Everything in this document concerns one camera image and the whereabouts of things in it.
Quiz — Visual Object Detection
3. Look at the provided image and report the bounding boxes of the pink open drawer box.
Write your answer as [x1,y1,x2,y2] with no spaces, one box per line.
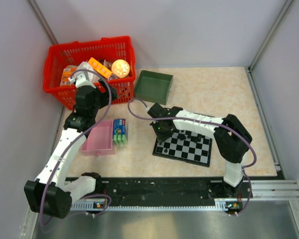
[81,119,115,156]

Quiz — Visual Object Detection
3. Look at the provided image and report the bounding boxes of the red plastic shopping basket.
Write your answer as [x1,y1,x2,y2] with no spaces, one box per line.
[43,36,136,110]

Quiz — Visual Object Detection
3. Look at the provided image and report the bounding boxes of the black white chess board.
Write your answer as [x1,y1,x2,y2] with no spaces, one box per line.
[152,127,212,167]

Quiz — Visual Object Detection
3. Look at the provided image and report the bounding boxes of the white plastic bag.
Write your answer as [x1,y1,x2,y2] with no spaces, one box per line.
[74,61,99,83]

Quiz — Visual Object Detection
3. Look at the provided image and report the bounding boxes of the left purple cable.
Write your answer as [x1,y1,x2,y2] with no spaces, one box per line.
[39,69,113,232]

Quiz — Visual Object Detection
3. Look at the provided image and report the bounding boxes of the purple cable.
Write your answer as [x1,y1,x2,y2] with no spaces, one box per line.
[127,98,258,217]
[39,69,113,232]

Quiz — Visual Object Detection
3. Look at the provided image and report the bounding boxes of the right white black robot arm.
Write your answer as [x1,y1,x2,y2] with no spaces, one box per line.
[147,103,257,197]

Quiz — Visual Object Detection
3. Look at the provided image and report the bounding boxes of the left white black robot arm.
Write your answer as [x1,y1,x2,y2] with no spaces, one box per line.
[24,69,118,219]

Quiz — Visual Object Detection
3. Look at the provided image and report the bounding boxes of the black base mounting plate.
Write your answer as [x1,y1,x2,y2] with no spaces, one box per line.
[67,176,254,207]

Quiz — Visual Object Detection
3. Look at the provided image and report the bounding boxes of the white slotted cable duct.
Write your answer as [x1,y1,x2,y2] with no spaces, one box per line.
[69,199,242,212]

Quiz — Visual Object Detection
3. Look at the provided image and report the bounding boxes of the orange punched cardboard box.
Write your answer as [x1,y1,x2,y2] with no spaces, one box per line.
[88,57,113,79]

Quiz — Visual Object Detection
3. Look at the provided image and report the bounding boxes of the orange round ball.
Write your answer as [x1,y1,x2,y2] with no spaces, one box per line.
[111,59,130,78]

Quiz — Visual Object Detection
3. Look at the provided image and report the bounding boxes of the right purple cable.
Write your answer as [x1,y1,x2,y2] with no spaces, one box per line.
[127,98,258,217]

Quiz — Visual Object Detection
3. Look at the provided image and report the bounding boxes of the small orange carton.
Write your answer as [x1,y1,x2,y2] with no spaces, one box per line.
[60,65,77,87]

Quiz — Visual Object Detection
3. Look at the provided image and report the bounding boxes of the blue green packaged item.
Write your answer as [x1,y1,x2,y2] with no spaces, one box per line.
[113,119,128,145]

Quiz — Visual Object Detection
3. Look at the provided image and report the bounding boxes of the dark green open box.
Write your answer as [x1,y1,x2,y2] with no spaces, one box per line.
[134,70,173,105]

